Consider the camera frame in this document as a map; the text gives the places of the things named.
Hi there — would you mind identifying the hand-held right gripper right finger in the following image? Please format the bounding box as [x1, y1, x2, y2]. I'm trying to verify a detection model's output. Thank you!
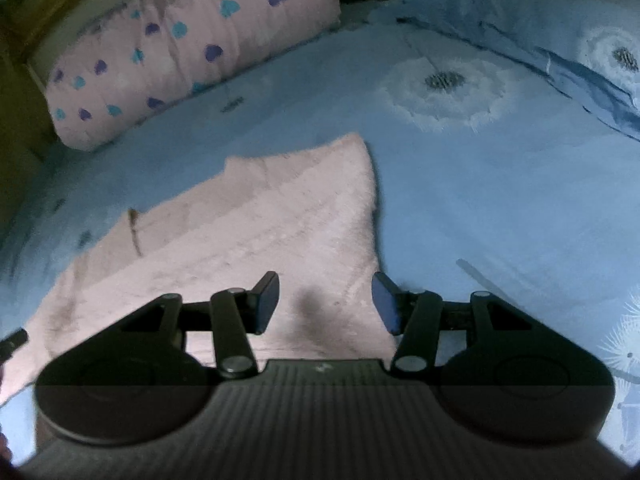
[372, 271, 547, 380]

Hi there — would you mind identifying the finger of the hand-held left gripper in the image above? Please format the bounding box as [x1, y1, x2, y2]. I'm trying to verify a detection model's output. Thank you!
[0, 328, 29, 361]

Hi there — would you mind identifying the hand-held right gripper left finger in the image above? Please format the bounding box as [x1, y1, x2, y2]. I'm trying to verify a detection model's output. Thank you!
[102, 271, 280, 380]

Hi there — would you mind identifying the pink fleece cloth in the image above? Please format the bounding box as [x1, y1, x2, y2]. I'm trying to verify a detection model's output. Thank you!
[0, 132, 401, 406]

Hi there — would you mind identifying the blue dandelion print bed sheet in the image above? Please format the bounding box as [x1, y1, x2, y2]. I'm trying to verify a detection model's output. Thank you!
[0, 0, 640, 466]

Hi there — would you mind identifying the pink heart print pillow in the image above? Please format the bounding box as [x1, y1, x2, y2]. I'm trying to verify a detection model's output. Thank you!
[45, 0, 343, 152]

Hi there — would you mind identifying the blue dandelion print quilt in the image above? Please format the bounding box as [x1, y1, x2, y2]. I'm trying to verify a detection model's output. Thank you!
[397, 0, 640, 142]

